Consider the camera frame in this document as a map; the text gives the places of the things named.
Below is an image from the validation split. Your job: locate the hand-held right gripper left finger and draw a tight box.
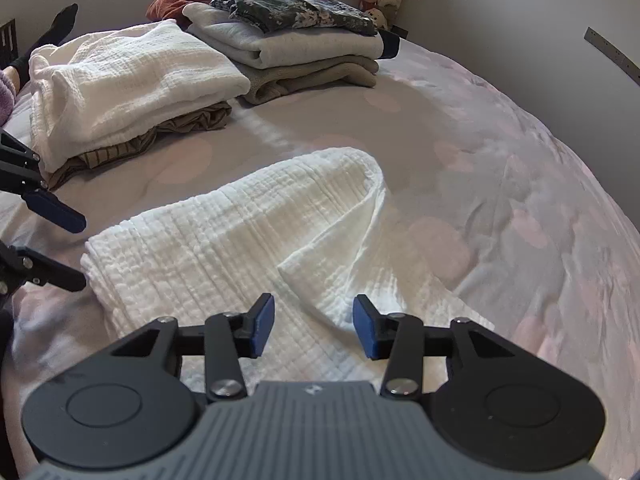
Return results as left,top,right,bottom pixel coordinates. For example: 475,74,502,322
106,292,276,402

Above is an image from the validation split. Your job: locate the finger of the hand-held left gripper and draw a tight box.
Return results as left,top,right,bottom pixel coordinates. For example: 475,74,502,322
0,128,87,234
0,242,89,294

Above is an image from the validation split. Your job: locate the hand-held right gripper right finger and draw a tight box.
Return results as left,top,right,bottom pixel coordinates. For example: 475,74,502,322
352,293,522,402

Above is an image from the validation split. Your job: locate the white muslin garment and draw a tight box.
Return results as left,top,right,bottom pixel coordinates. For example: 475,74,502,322
28,19,251,174
80,146,496,396

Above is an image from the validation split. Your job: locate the stack of folded clothes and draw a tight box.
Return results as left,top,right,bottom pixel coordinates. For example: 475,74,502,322
182,2,384,69

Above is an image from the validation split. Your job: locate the brown striped folded garment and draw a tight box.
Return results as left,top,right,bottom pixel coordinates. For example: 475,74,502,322
47,129,161,192

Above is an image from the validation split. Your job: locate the person's socked leg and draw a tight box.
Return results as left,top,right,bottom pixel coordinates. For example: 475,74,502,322
0,3,80,123

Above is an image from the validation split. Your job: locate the olive brown folded garment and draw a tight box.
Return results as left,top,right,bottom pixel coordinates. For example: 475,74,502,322
149,99,234,135

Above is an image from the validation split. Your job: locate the dark slatted object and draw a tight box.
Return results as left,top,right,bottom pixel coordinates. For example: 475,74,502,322
0,18,19,66

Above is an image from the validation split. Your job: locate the bed with pink dotted sheet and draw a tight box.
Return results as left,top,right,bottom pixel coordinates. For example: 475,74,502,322
0,25,640,480

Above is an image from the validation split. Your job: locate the beige folded garment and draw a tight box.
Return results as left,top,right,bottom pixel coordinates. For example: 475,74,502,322
244,55,379,107

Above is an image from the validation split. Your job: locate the navy blue cloth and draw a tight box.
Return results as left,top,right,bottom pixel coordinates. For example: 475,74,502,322
377,29,402,59

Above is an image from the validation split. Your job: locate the dark floral folded garment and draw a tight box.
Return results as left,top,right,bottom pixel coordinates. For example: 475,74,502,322
204,0,379,37

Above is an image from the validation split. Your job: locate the grey wall switch panel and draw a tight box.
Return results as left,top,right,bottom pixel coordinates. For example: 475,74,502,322
583,26,640,86

